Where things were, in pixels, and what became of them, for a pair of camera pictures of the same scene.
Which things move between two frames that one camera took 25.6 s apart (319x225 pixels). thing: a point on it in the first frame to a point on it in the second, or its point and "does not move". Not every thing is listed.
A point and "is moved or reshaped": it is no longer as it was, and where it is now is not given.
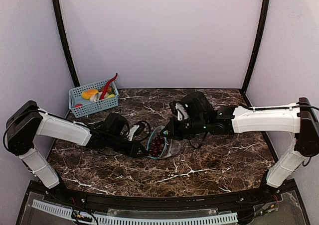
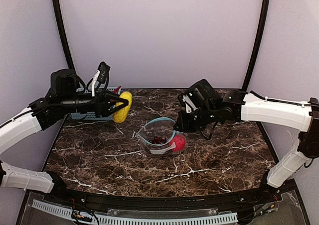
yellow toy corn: [87, 94] is moved or reshaped
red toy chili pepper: [106, 86] to [116, 90]
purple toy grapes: [157, 146] is moved or reshaped
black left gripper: [134, 148] to [100, 103]
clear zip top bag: [159, 146] is moved or reshaped
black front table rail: [132, 202] does not move
